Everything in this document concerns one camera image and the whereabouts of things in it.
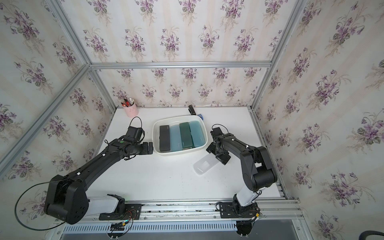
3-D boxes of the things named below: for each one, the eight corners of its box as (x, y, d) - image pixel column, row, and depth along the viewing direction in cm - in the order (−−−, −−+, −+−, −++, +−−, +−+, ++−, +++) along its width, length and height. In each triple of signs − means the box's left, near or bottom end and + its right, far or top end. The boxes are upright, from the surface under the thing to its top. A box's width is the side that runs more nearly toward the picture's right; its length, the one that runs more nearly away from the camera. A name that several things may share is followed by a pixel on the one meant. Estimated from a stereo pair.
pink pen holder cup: (126, 117, 115) (121, 108, 108) (128, 111, 119) (124, 102, 112) (136, 117, 115) (133, 108, 108) (138, 111, 119) (135, 102, 112)
